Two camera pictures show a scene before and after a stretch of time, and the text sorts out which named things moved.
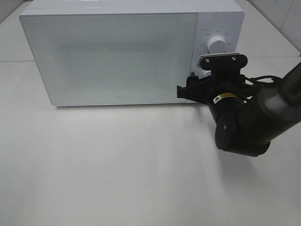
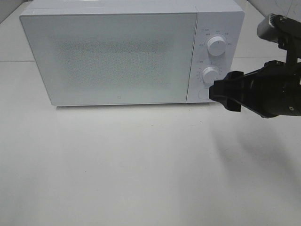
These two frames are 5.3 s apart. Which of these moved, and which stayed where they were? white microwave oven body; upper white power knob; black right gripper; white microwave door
Moved: black right gripper
Stayed: white microwave oven body; white microwave door; upper white power knob
